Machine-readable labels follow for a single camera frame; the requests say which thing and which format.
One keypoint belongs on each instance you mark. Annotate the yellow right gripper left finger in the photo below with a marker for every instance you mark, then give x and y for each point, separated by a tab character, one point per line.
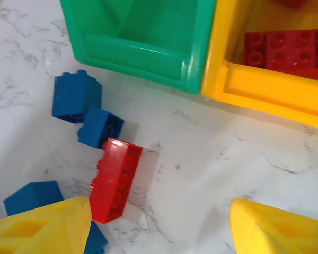
42	232

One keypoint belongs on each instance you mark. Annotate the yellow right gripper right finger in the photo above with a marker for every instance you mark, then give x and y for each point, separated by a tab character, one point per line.
281	232

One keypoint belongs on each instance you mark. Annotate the long red lego brick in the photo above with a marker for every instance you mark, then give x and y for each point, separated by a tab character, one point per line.
111	180

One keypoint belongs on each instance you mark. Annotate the blue lego brick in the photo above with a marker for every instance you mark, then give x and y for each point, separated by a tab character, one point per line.
95	238
34	197
74	95
94	129

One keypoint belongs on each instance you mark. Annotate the yellow plastic bin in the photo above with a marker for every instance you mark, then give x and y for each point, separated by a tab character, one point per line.
254	87

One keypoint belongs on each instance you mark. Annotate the green plastic bin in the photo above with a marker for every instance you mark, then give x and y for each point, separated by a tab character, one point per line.
148	26

